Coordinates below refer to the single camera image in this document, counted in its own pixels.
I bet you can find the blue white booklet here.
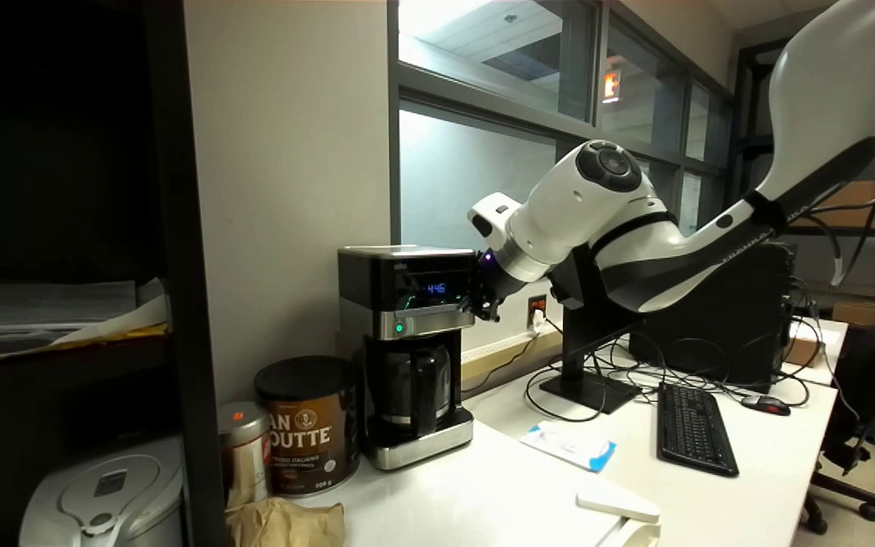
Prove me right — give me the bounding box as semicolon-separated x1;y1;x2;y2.
515;420;618;478

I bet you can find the black monitor stand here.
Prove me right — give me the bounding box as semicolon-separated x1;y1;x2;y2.
536;299;643;417

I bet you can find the black shelving unit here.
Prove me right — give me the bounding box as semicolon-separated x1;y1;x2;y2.
0;0;230;547

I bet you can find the stack of papers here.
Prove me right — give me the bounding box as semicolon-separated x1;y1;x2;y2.
0;277;173;365

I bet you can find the black computer monitor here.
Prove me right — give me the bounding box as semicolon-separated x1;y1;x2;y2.
625;240;795;396

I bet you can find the dark brown coffee can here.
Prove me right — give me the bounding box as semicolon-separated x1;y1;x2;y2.
253;352;363;498

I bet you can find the white rice cooker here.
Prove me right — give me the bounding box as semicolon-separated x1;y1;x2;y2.
14;435;191;547

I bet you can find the white wall outlet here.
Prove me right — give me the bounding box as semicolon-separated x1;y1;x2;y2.
523;291;552;335

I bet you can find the glass coffee carafe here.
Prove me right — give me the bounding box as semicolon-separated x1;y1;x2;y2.
378;343;454;429

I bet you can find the black keyboard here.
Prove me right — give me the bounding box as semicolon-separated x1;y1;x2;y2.
653;379;744;481

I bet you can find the black computer mouse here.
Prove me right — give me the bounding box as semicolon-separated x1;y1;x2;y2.
747;392;793;420

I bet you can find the black swivel desk chair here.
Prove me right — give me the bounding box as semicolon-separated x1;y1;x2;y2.
799;310;875;538

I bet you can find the black silver coffee machine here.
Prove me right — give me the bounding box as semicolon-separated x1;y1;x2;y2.
333;240;483;475

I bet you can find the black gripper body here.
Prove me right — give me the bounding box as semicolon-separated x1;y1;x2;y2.
471;245;510;304

